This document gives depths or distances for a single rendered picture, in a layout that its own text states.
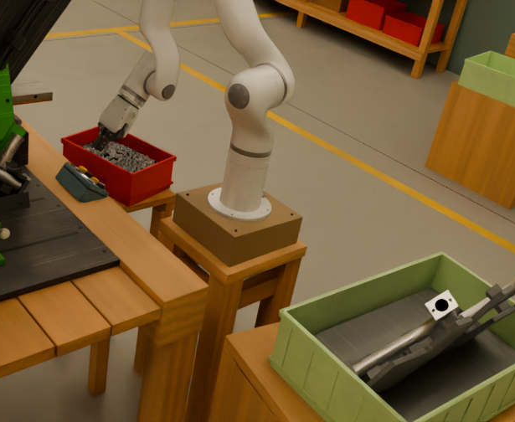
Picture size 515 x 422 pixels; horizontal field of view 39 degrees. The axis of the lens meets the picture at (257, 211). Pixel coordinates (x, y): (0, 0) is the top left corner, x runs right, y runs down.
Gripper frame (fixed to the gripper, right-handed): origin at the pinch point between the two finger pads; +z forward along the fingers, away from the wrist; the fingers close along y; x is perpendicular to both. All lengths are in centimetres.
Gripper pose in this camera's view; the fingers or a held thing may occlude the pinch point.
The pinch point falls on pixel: (100, 143)
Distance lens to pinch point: 221.5
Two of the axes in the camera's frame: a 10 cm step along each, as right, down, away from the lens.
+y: -6.4, -4.8, 6.0
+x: -5.1, -3.1, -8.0
